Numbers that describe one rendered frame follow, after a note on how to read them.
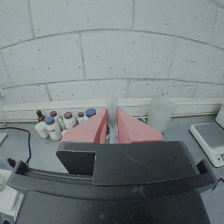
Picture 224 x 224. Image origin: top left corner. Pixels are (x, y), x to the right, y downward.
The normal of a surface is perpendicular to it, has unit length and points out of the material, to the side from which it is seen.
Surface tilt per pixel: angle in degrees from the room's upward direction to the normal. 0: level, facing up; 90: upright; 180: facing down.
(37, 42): 90
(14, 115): 90
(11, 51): 90
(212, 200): 0
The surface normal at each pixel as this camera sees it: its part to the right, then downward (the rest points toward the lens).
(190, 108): 0.06, 0.58
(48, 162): 0.00, -0.81
